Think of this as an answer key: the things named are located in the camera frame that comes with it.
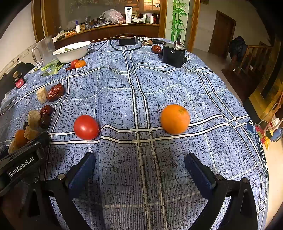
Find black power adapter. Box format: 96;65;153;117
119;37;139;46

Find large red date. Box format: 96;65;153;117
47;83;65;102

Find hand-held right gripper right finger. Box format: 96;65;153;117
184;153;258;230

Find wooden counter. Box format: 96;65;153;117
53;22;160;45

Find black device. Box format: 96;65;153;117
162;35;186;68

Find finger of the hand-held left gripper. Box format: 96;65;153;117
27;132;51;155

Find white loofah piece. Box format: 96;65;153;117
24;126;40;140
8;140;20;154

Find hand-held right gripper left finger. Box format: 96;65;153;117
26;152;96;230

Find blue plaid tablecloth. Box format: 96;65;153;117
0;38;269;230

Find sugarcane piece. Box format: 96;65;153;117
28;111;42;129

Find beige yam piece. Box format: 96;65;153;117
36;87;48;104

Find orange with green stem mark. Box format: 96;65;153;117
160;104;191;135

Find crumpled plastic bag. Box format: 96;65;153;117
99;9;126;25

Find black sofa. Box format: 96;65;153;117
0;62;36;100

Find colourful toys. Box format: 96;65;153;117
254;123;283;151

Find brown wooden door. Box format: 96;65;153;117
208;10;237;59

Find bamboo wall sticker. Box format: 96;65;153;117
169;0;188;42

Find dark jacket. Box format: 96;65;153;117
229;36;247;60

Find white bowl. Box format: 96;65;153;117
52;41;91;63

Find wooden stair railing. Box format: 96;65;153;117
228;41;275;73

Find black power cable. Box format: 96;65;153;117
86;33;146;54

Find green leek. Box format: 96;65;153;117
41;61;65;76

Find clear glass pitcher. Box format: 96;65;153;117
32;35;57;67

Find dark orange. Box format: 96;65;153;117
14;130;29;148

